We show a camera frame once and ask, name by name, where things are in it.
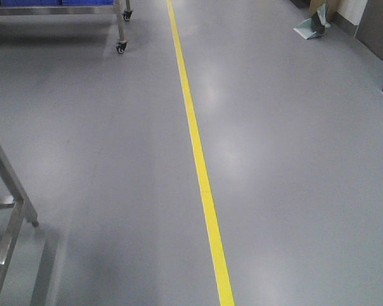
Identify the green dustpan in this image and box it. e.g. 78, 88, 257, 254
293, 1, 331, 40

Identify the steel cart with casters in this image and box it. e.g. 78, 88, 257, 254
0, 0, 133, 54

